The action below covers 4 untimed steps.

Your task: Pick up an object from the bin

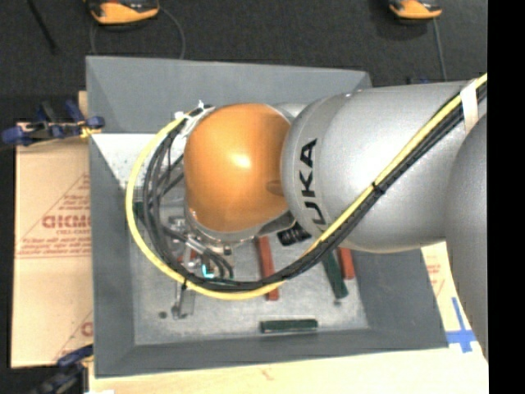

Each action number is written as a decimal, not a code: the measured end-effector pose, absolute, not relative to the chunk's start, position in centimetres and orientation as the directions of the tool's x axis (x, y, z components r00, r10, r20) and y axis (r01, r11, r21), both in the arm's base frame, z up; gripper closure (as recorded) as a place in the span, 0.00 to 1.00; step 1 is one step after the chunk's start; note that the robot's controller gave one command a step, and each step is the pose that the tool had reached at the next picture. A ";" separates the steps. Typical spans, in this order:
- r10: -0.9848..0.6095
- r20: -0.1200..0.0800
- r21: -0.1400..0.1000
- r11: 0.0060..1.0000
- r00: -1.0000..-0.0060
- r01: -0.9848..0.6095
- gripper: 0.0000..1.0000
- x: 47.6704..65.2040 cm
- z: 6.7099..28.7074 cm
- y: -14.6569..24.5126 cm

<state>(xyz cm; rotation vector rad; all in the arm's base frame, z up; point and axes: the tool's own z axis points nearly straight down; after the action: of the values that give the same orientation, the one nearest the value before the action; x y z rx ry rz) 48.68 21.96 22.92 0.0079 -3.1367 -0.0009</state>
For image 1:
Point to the black cylinder on white bracket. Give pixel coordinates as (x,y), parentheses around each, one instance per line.
(293,235)

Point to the grey metal bin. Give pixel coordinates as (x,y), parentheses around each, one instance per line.
(229,84)

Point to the dark green flat block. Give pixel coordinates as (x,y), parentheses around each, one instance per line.
(289,326)
(138,213)
(337,279)

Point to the brown cardboard board, red print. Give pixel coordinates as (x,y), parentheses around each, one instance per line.
(49,261)

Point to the red-brown flat block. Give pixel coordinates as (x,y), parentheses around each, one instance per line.
(267,261)
(347,263)

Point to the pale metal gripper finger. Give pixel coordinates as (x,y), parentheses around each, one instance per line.
(188,304)
(176,308)

